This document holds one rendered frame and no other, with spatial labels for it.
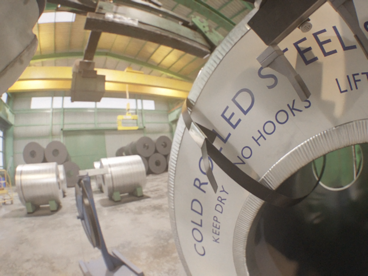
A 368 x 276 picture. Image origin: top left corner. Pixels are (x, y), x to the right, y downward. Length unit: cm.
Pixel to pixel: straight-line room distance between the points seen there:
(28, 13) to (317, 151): 54
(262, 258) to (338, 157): 242
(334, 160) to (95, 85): 297
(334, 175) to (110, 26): 305
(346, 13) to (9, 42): 46
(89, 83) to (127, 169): 414
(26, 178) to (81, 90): 420
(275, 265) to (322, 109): 50
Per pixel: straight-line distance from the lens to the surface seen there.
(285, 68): 28
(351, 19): 26
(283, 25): 26
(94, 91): 93
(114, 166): 487
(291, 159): 32
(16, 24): 33
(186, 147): 49
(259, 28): 27
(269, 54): 28
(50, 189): 475
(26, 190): 494
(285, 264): 68
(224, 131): 38
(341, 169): 287
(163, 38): 92
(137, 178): 500
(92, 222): 130
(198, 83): 46
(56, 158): 1104
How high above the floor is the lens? 106
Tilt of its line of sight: 7 degrees up
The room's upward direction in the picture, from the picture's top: 9 degrees counter-clockwise
